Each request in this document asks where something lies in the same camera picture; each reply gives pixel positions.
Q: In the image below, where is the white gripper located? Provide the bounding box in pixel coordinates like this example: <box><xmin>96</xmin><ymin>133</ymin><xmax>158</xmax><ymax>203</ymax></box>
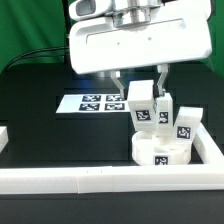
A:
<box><xmin>69</xmin><ymin>0</ymin><xmax>213</xmax><ymax>100</ymax></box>

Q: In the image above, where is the white round stool seat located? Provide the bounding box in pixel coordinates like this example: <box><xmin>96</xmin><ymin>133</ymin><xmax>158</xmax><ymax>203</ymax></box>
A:
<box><xmin>132</xmin><ymin>131</ymin><xmax>191</xmax><ymax>166</ymax></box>

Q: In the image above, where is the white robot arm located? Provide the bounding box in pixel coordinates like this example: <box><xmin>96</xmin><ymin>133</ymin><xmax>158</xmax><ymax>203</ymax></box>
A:
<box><xmin>69</xmin><ymin>0</ymin><xmax>213</xmax><ymax>97</ymax></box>

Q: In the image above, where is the white marker sheet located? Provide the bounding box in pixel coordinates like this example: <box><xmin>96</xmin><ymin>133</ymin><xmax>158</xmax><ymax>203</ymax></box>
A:
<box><xmin>56</xmin><ymin>94</ymin><xmax>129</xmax><ymax>113</ymax></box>

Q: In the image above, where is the black vertical pole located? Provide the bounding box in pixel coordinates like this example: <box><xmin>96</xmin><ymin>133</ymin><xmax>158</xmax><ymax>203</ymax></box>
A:
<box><xmin>61</xmin><ymin>0</ymin><xmax>72</xmax><ymax>64</ymax></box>

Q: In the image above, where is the white U-shaped fence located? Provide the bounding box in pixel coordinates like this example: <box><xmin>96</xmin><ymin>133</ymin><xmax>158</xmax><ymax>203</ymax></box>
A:
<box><xmin>0</xmin><ymin>126</ymin><xmax>224</xmax><ymax>195</ymax></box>

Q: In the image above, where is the white block left edge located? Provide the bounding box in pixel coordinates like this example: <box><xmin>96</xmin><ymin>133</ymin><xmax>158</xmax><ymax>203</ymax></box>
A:
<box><xmin>0</xmin><ymin>126</ymin><xmax>8</xmax><ymax>153</ymax></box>

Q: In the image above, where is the black cable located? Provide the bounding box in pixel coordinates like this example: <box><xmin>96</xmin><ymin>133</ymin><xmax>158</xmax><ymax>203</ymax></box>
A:
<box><xmin>1</xmin><ymin>46</ymin><xmax>72</xmax><ymax>74</ymax></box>

